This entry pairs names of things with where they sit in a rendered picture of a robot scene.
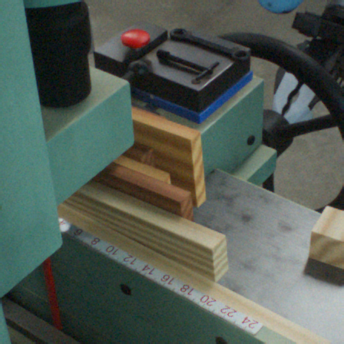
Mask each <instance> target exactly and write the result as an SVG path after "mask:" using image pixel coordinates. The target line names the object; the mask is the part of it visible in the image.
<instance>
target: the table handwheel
mask: <svg viewBox="0 0 344 344"><path fill-rule="evenodd" d="M216 37H217V38H221V39H223V40H226V41H229V42H232V43H235V44H239V45H243V46H245V47H248V48H251V56H253V57H256V58H262V59H264V60H266V61H270V62H272V63H274V64H275V65H278V66H280V67H281V68H284V69H285V70H287V71H288V72H290V73H291V74H293V75H294V76H296V77H297V78H298V79H299V80H301V81H302V82H303V83H304V84H305V85H306V86H308V87H309V88H310V89H311V90H312V91H313V92H314V94H315V95H316V96H317V97H318V98H319V99H320V100H321V102H322V103H323V104H324V105H325V106H326V108H327V110H328V111H329V113H330V114H327V115H325V116H322V117H317V118H314V119H311V120H308V121H301V122H298V123H294V124H289V122H288V121H287V120H286V119H285V118H284V117H283V116H282V115H281V114H279V113H277V112H275V111H271V110H263V140H262V143H261V144H264V145H266V146H268V147H271V148H273V149H275V150H276V158H278V156H279V155H281V153H282V152H284V150H285V149H287V148H288V147H289V146H290V145H291V143H292V142H293V137H295V136H301V135H304V134H309V133H312V132H316V131H322V130H326V129H330V128H334V127H338V129H339V132H340V134H341V136H342V140H343V142H344V90H343V88H342V87H341V85H340V84H339V83H338V82H337V80H336V79H335V78H334V77H333V76H332V75H331V74H330V73H329V72H328V71H327V70H326V69H325V68H324V67H323V66H322V65H320V64H319V63H318V62H317V61H315V60H314V59H313V58H311V57H310V56H308V55H306V54H304V53H303V52H301V51H300V50H298V49H296V48H294V47H293V46H291V45H288V44H287V43H285V42H282V41H279V40H277V39H275V38H271V37H268V36H265V35H259V34H255V33H247V32H236V33H229V34H224V35H218V36H216ZM263 188H264V189H266V190H268V191H271V192H273V193H275V189H274V172H273V173H272V174H271V175H270V176H269V177H268V178H267V179H266V180H265V181H264V182H263ZM326 206H328V207H332V208H335V209H337V210H342V211H344V184H343V187H342V189H341V191H340V192H339V194H338V196H337V197H336V198H335V199H334V200H333V201H332V202H331V203H329V204H327V205H326ZM326 206H324V207H321V208H319V209H317V210H314V211H316V212H318V213H321V214H322V213H323V211H324V210H325V208H326Z"/></svg>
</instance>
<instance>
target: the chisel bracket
mask: <svg viewBox="0 0 344 344"><path fill-rule="evenodd" d="M89 68H90V76H91V93H90V94H89V95H88V97H87V98H85V99H84V100H83V101H82V102H80V103H78V104H75V105H72V106H69V107H45V106H42V105H40V110H41V119H42V123H43V128H44V133H45V142H46V147H47V152H48V160H49V165H50V170H51V179H52V184H53V189H54V194H55V203H56V207H57V206H58V205H60V204H61V203H62V202H63V201H65V200H66V199H67V198H69V197H70V196H71V195H72V194H73V193H74V192H75V191H77V190H78V189H79V188H81V187H82V186H83V185H85V184H86V183H87V182H88V181H89V180H90V179H91V178H93V177H94V176H95V175H97V174H98V173H99V172H100V171H102V170H103V169H104V168H105V167H106V166H107V165H109V164H110V163H111V162H113V161H114V160H115V159H116V158H118V157H119V156H120V155H122V154H123V153H124V152H125V151H126V150H127V149H128V148H130V147H131V146H132V145H133V144H134V125H133V115H132V105H131V86H130V83H129V82H128V81H126V80H124V79H122V78H119V77H116V76H114V75H112V74H109V73H107V72H105V71H102V70H99V69H97V68H94V67H91V66H90V65H89Z"/></svg>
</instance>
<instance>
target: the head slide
mask: <svg viewBox="0 0 344 344"><path fill-rule="evenodd" d="M39 104H40V101H39V96H38V86H37V81H36V77H35V68H34V63H33V59H32V54H31V46H30V40H29V35H28V26H27V22H26V17H25V8H24V3H23V0H0V299H1V298H2V297H3V296H4V295H5V294H6V293H7V292H8V291H9V290H11V289H12V288H13V287H14V286H16V285H17V284H18V283H19V282H20V281H22V280H23V279H24V278H25V277H26V276H27V275H28V274H29V273H30V272H32V271H33V270H34V269H35V268H36V267H37V266H38V265H39V264H40V263H42V262H43V261H44V260H45V259H47V258H48V257H49V256H50V255H51V254H53V252H54V251H56V250H57V249H58V248H59V247H60V246H61V244H62V239H61V231H60V226H59V221H58V212H57V207H56V203H55V194H54V189H53V184H52V179H51V170H50V165H49V160H48V152H47V147H46V142H45V133H44V128H43V123H42V119H41V110H40V105H39Z"/></svg>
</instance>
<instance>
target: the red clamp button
mask: <svg viewBox="0 0 344 344"><path fill-rule="evenodd" d="M149 41H150V37H149V34H148V33H147V32H145V31H142V30H139V29H134V30H130V31H127V32H125V33H124V34H123V35H122V36H121V43H122V44H123V45H126V46H128V47H130V48H140V47H143V46H145V45H146V44H148V42H149Z"/></svg>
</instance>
